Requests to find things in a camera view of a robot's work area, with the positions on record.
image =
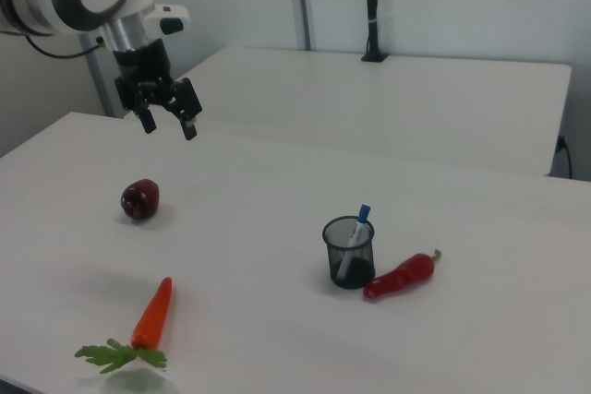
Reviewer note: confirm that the red chili pepper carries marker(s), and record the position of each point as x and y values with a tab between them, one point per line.
401	276

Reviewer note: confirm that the blue and white marker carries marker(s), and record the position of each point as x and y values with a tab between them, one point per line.
365	214

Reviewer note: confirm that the black mesh pen cup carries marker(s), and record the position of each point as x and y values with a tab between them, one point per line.
365	269

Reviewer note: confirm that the orange toy carrot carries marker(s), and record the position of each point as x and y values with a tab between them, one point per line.
154	311

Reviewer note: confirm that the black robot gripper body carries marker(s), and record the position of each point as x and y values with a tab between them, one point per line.
143	64

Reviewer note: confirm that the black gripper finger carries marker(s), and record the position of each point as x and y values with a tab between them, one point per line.
148	122
190	103

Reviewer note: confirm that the white side table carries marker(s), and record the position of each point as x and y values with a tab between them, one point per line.
369	103

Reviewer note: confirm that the dark red toy apple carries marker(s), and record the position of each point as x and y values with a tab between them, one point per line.
141	199

